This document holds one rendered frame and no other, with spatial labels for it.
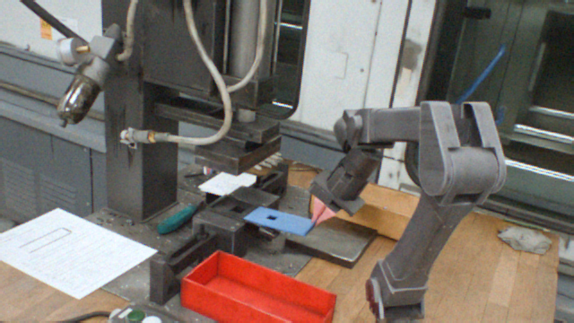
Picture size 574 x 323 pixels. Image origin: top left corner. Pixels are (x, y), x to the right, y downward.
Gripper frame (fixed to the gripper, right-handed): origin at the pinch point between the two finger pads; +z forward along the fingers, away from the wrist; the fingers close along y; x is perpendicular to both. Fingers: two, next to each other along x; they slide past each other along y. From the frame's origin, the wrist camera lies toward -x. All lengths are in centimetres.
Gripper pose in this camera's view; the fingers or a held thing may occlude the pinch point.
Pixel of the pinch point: (315, 222)
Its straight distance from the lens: 110.1
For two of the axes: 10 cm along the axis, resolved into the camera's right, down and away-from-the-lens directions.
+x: -4.7, 3.0, -8.3
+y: -7.5, -6.3, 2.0
